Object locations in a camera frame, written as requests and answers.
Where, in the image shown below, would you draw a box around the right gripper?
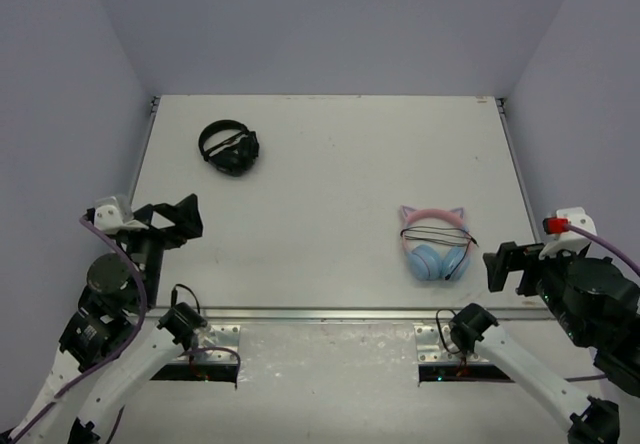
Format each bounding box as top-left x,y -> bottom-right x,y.
483,238 -> 592,348

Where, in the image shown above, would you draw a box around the black headphone cable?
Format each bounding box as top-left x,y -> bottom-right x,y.
399,224 -> 480,281

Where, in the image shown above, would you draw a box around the pink blue cat-ear headphones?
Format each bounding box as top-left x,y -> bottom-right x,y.
399,205 -> 477,282

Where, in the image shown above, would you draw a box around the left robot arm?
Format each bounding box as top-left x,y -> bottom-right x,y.
1,194 -> 207,443

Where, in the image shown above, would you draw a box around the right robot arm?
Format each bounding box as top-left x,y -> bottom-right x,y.
449,242 -> 639,443

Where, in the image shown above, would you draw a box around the black headphones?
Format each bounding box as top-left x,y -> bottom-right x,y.
198,119 -> 260,177

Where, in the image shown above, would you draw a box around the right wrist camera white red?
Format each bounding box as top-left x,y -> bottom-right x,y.
539,207 -> 597,260

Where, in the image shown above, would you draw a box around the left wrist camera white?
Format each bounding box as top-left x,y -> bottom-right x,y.
87,195 -> 149,235

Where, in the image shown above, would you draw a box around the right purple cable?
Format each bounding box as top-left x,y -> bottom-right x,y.
564,224 -> 640,383

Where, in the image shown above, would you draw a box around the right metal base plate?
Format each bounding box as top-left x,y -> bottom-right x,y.
414,322 -> 462,366

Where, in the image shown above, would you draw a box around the metal base plate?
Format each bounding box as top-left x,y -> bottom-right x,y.
414,322 -> 462,366
176,323 -> 241,366

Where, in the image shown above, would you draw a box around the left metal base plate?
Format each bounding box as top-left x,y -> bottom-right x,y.
176,323 -> 241,366

